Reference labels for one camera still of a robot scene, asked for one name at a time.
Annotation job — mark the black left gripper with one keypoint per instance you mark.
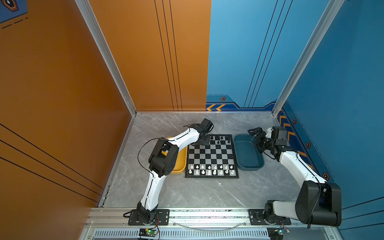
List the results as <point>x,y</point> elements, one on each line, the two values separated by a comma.
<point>207,142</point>

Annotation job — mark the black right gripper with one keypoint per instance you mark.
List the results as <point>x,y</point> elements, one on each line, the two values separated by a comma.
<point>262,134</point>

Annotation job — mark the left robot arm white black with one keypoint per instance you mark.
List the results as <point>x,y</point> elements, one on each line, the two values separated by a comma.
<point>162,162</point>

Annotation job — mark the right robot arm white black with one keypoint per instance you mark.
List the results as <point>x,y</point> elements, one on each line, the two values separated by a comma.
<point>318,203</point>

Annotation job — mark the black white chess board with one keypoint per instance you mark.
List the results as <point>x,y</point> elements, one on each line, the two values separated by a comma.
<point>213,154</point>

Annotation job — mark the white chess piece row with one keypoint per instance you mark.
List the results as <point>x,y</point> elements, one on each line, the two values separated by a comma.
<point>211,171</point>

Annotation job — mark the green circuit board left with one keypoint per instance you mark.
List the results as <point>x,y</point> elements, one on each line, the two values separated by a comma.
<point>148,234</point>

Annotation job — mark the teal plastic tray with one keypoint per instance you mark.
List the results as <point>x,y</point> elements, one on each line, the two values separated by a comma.
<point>247,155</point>

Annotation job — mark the yellow plastic tray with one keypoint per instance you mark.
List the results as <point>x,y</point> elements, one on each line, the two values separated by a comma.
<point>177,161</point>

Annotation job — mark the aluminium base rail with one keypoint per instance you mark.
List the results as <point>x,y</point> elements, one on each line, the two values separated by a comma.
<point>228,223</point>

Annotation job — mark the aluminium corner post right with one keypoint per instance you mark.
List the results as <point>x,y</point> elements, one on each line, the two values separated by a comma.
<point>315,39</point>

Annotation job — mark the aluminium corner post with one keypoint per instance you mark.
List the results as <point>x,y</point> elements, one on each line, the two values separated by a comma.
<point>101,42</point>
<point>315,39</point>

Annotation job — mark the aluminium corner post left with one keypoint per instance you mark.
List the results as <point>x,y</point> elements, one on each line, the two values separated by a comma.
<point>101,42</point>

